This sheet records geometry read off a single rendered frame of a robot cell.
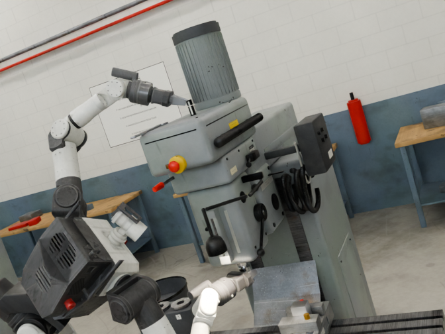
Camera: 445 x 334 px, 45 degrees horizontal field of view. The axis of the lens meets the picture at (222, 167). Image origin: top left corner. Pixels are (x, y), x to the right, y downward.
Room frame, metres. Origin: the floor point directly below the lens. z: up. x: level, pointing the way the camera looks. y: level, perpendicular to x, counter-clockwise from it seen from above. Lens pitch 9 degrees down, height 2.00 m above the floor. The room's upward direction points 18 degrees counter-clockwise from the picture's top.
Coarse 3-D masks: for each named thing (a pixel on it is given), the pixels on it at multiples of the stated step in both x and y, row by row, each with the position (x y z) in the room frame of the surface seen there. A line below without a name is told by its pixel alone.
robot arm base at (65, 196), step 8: (64, 184) 1.88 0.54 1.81; (72, 184) 1.88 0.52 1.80; (56, 192) 1.85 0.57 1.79; (64, 192) 1.85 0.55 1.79; (72, 192) 1.86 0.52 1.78; (80, 192) 1.86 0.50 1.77; (56, 200) 1.84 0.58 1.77; (64, 200) 1.84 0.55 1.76; (72, 200) 1.84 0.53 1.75; (80, 200) 1.85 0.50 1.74; (56, 208) 1.83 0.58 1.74; (64, 208) 1.83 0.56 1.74; (80, 208) 1.84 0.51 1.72; (56, 216) 1.84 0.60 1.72; (64, 216) 1.84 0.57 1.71; (72, 216) 1.84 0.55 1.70; (80, 216) 1.85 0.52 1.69
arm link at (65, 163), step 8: (64, 120) 2.01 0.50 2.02; (56, 128) 2.01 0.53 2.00; (64, 128) 1.99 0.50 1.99; (48, 136) 2.02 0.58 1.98; (56, 136) 1.99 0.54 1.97; (64, 136) 1.99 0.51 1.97; (56, 144) 1.99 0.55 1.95; (64, 144) 2.00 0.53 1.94; (72, 144) 2.02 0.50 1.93; (56, 152) 1.99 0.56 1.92; (64, 152) 1.98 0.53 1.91; (72, 152) 2.00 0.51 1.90; (56, 160) 1.98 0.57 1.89; (64, 160) 1.97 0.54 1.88; (72, 160) 1.98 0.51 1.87; (56, 168) 1.96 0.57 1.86; (64, 168) 1.95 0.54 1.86; (72, 168) 1.96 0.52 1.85; (56, 176) 1.95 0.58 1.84; (64, 176) 1.93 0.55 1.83; (80, 176) 1.99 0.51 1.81
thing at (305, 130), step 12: (312, 120) 2.08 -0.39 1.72; (300, 132) 2.07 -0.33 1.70; (312, 132) 2.05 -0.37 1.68; (324, 132) 2.17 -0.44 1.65; (300, 144) 2.07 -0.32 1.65; (312, 144) 2.05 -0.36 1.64; (324, 144) 2.12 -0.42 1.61; (312, 156) 2.06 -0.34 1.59; (324, 156) 2.07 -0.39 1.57; (312, 168) 2.06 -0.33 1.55; (324, 168) 2.04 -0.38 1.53
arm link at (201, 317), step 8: (208, 288) 1.85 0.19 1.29; (200, 296) 1.84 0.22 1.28; (208, 296) 1.83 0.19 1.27; (216, 296) 1.84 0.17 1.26; (200, 304) 1.80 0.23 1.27; (208, 304) 1.80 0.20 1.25; (216, 304) 1.81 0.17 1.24; (200, 312) 1.78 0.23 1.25; (208, 312) 1.78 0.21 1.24; (216, 312) 1.80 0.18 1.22; (200, 320) 1.77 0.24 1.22; (208, 320) 1.77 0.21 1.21
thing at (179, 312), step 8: (160, 304) 2.25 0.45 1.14; (168, 304) 2.22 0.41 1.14; (176, 304) 2.19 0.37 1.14; (184, 304) 2.16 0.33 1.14; (192, 304) 2.17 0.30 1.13; (168, 312) 2.17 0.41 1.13; (176, 312) 2.14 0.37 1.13; (184, 312) 2.13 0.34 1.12; (192, 312) 2.13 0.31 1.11; (168, 320) 2.16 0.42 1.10; (176, 320) 2.15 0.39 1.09; (184, 320) 2.13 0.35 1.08; (192, 320) 2.12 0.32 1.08; (176, 328) 2.15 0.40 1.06; (184, 328) 2.14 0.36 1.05
